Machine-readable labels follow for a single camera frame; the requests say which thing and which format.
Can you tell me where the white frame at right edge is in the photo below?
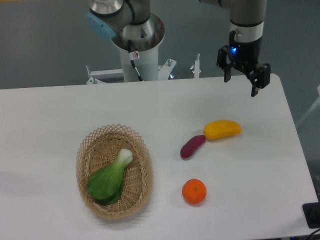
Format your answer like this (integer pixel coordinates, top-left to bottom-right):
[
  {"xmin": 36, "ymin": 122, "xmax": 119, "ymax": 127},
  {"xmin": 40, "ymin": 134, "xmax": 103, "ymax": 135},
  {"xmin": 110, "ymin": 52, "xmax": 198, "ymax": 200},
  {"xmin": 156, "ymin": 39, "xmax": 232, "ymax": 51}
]
[{"xmin": 295, "ymin": 85, "xmax": 320, "ymax": 129}]

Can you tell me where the green bok choy vegetable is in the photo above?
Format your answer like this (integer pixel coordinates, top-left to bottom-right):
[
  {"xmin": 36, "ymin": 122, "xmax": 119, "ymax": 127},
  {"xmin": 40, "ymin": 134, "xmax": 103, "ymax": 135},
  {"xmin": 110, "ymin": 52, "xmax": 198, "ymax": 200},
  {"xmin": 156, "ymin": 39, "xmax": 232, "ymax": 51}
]
[{"xmin": 87, "ymin": 148, "xmax": 133, "ymax": 205}]

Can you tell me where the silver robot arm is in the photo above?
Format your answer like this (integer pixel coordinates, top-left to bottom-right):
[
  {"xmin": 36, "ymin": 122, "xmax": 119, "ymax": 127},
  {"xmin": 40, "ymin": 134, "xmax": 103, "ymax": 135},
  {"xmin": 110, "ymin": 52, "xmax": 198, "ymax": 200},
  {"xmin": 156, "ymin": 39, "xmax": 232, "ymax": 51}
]
[{"xmin": 85, "ymin": 0, "xmax": 271, "ymax": 96}]

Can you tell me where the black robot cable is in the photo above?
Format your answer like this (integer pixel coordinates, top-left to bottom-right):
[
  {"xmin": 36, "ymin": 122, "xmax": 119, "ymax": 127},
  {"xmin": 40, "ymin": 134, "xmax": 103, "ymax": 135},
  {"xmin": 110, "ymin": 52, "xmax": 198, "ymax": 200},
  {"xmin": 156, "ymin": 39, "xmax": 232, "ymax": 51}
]
[{"xmin": 126, "ymin": 39, "xmax": 145, "ymax": 82}]

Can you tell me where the yellow mango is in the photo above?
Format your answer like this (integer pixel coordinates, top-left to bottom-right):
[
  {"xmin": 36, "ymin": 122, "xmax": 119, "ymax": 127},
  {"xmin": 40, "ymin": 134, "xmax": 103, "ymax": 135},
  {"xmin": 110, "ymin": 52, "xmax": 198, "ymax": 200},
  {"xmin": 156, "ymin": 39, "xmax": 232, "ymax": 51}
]
[{"xmin": 203, "ymin": 119, "xmax": 242, "ymax": 140}]

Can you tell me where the orange tangerine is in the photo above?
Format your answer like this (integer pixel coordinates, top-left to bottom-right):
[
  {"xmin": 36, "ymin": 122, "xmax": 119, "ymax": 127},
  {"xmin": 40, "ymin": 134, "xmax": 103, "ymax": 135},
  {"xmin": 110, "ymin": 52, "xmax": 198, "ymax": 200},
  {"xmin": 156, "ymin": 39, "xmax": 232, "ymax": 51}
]
[{"xmin": 181, "ymin": 178, "xmax": 207, "ymax": 205}]

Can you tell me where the black device at table edge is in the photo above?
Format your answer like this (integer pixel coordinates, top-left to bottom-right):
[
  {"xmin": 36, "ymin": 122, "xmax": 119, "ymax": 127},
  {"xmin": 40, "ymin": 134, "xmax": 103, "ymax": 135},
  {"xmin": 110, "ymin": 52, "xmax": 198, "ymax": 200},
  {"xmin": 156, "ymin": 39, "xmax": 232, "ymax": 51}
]
[{"xmin": 302, "ymin": 202, "xmax": 320, "ymax": 229}]

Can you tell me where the white metal base frame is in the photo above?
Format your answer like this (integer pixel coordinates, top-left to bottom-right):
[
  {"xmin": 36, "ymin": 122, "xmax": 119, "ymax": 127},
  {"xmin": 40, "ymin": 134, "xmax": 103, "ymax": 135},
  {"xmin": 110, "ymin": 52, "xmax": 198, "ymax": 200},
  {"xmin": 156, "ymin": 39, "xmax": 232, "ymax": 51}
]
[{"xmin": 86, "ymin": 53, "xmax": 202, "ymax": 85}]

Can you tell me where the purple sweet potato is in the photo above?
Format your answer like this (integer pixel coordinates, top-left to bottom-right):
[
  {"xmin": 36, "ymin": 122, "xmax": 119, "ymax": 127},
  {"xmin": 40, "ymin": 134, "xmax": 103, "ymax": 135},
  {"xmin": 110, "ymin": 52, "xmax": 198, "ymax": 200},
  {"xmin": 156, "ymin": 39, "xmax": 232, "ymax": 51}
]
[{"xmin": 180, "ymin": 134, "xmax": 206, "ymax": 159}]

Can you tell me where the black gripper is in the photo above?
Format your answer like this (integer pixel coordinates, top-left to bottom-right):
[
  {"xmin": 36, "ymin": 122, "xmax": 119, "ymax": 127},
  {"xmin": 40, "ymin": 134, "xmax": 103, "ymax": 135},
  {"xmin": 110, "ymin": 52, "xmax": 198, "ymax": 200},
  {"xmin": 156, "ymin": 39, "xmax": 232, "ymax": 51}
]
[{"xmin": 216, "ymin": 30, "xmax": 271, "ymax": 97}]

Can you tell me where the woven wicker basket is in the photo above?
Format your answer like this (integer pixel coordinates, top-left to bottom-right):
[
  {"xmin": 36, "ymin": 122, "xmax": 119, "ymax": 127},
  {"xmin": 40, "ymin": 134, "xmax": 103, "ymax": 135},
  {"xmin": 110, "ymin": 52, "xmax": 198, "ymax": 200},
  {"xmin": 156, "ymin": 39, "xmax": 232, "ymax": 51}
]
[{"xmin": 76, "ymin": 124, "xmax": 153, "ymax": 220}]

